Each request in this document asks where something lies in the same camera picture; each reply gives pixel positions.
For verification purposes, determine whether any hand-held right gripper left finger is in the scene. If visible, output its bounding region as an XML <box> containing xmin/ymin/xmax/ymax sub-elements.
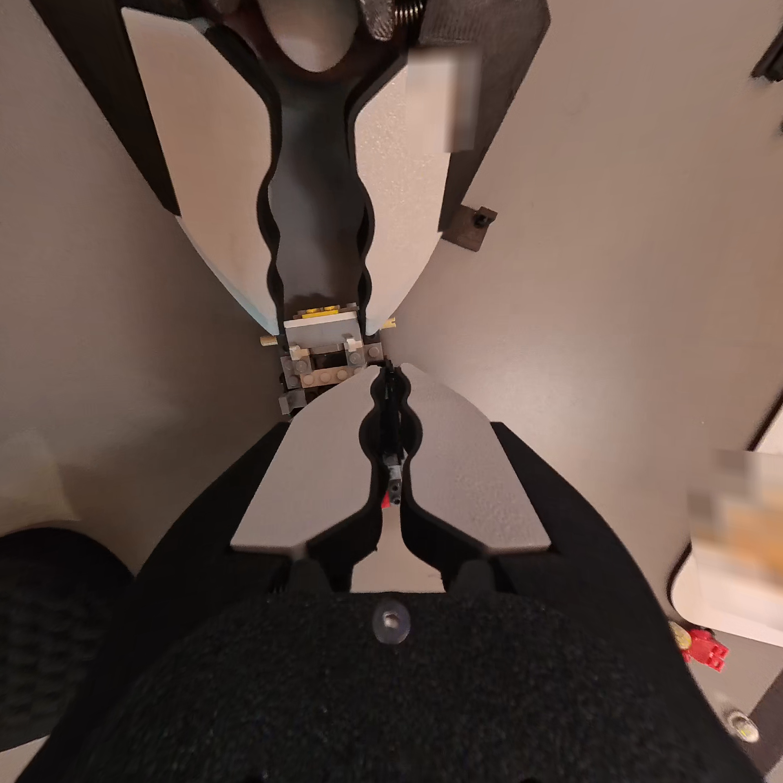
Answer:
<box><xmin>230</xmin><ymin>365</ymin><xmax>394</xmax><ymax>589</ymax></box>

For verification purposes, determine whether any white book stand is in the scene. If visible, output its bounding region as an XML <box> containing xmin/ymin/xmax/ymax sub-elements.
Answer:
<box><xmin>670</xmin><ymin>416</ymin><xmax>783</xmax><ymax>649</ymax></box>

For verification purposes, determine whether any black fleece-lined jacket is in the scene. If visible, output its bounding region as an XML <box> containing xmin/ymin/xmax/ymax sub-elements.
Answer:
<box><xmin>0</xmin><ymin>529</ymin><xmax>135</xmax><ymax>741</ymax></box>

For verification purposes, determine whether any toy brick car model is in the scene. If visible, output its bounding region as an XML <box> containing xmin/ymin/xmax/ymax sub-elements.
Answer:
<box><xmin>260</xmin><ymin>300</ymin><xmax>407</xmax><ymax>511</ymax></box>

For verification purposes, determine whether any black toy panel piece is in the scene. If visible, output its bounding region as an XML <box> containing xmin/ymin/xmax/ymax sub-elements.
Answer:
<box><xmin>442</xmin><ymin>205</ymin><xmax>498</xmax><ymax>253</ymax></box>

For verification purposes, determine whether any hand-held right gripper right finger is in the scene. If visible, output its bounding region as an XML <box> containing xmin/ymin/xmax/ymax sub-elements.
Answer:
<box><xmin>394</xmin><ymin>364</ymin><xmax>553</xmax><ymax>586</ymax></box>

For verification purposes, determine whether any red toy brick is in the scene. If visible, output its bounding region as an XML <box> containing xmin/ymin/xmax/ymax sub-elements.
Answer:
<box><xmin>682</xmin><ymin>627</ymin><xmax>730</xmax><ymax>674</ymax></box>

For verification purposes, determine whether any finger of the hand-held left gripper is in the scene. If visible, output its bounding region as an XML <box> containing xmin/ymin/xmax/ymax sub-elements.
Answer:
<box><xmin>122</xmin><ymin>9</ymin><xmax>288</xmax><ymax>335</ymax></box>
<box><xmin>345</xmin><ymin>58</ymin><xmax>452</xmax><ymax>337</ymax></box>

